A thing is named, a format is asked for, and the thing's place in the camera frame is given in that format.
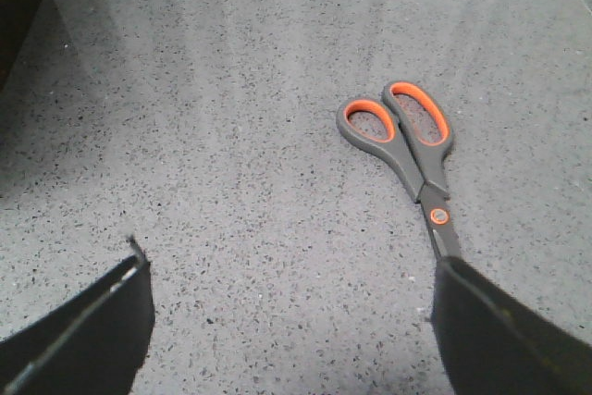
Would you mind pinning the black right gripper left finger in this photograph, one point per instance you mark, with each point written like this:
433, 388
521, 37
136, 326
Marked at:
93, 344

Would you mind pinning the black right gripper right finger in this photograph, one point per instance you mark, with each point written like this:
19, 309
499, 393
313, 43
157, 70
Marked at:
490, 343

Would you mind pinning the grey orange scissors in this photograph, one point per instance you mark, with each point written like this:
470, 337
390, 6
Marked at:
418, 163

